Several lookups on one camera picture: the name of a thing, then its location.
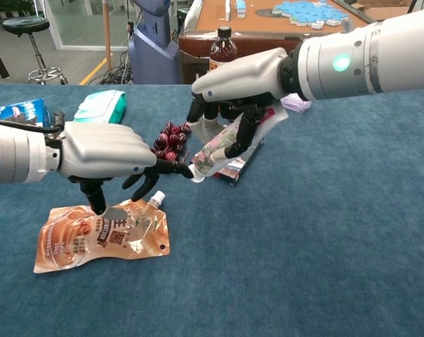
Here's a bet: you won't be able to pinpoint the white glass door frame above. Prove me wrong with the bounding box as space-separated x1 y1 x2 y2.
43 0 135 51

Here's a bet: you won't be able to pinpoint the dark red grape bunch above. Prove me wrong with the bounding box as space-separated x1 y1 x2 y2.
150 121 192 164

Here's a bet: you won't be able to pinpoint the purple grey robot base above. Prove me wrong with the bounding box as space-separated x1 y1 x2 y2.
128 0 180 85

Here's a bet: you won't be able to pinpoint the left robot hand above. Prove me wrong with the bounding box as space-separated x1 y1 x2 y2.
57 121 195 218

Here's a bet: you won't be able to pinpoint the brown mahjong table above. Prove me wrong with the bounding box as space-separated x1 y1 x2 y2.
178 0 407 86

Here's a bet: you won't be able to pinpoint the clear plastic box purple contents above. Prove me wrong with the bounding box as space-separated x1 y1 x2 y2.
280 93 313 114

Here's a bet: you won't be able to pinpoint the orange peanut butter pouch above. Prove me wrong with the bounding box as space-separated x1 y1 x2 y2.
33 190 171 275

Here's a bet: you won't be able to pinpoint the white printed squeeze tube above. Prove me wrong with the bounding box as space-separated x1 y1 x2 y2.
189 105 289 183

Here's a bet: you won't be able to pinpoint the blue table cloth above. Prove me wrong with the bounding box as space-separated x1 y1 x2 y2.
0 83 424 337

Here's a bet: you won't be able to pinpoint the wooden pole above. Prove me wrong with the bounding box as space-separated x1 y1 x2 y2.
102 0 112 72

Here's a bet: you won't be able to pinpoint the black round stool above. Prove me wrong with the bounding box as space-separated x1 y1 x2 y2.
1 16 69 86

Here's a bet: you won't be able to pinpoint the blue mahjong tile pile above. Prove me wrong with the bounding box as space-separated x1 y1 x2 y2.
271 0 350 30

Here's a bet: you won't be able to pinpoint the green wet wipes pack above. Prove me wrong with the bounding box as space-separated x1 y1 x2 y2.
72 89 128 124

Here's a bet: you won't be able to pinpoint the brown tea bottle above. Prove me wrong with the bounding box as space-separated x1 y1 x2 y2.
208 26 238 71

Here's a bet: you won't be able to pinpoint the blue cookie box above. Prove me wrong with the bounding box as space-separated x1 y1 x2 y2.
0 98 53 129

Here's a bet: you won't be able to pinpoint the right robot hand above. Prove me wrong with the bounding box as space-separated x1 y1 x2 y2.
186 47 291 159

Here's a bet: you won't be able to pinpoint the dark illustrated flat box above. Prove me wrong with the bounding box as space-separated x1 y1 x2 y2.
211 138 265 186

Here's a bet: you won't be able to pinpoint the cardboard box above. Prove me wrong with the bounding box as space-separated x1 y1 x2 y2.
352 0 418 22

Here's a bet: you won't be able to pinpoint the green plants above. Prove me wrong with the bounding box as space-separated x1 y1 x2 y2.
0 0 46 27

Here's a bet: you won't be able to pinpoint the black floor cables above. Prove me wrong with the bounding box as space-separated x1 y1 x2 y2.
99 52 134 85

